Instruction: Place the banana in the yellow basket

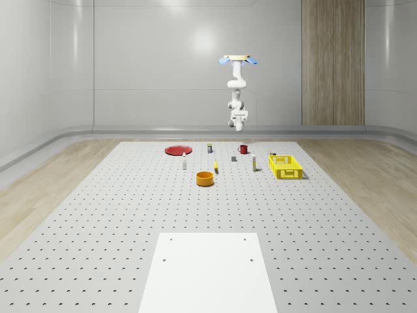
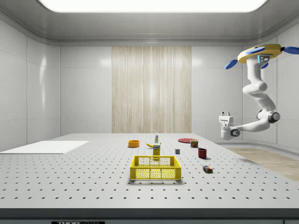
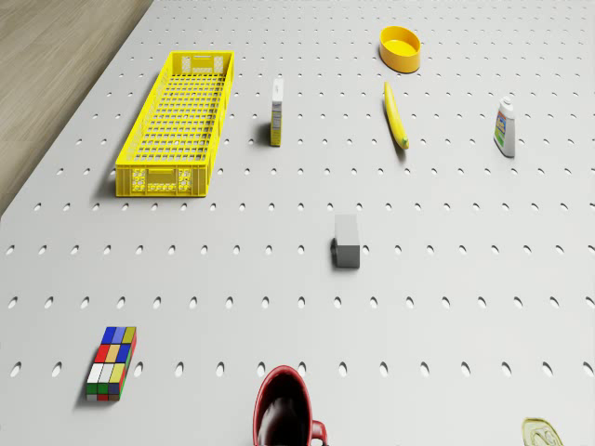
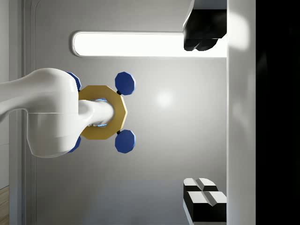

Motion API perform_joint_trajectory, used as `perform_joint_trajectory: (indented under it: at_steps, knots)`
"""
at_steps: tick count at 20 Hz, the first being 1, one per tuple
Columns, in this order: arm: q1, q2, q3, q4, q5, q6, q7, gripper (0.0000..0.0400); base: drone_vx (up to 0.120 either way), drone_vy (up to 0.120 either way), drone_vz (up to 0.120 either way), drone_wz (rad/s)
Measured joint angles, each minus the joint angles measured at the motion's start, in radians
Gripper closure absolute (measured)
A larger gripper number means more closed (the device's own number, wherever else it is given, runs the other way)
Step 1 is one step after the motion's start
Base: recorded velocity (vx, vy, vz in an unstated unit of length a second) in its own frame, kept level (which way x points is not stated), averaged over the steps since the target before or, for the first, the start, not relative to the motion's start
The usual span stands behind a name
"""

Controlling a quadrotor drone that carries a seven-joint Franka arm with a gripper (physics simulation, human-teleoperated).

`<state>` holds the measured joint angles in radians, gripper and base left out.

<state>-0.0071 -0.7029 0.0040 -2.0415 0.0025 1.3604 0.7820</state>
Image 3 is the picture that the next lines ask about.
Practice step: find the banana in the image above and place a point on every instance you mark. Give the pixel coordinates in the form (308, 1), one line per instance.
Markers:
(395, 116)

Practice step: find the grey cube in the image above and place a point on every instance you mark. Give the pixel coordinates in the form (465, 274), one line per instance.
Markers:
(347, 241)

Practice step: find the yellow and white box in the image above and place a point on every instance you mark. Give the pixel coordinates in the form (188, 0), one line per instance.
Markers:
(276, 116)

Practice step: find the yellow basket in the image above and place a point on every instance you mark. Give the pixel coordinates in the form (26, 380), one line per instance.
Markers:
(160, 179)

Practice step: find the yellow bowl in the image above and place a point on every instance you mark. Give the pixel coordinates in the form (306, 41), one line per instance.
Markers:
(400, 60)

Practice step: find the red mug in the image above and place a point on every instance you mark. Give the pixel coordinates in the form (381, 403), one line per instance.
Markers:
(283, 418)

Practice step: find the small white bottle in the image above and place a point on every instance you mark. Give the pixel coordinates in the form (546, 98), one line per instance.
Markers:
(505, 135)

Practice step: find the puzzle cube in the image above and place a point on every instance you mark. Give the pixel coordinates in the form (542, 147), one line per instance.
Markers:
(109, 367)

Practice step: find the flat-sided can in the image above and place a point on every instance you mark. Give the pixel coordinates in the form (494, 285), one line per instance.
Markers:
(539, 435)

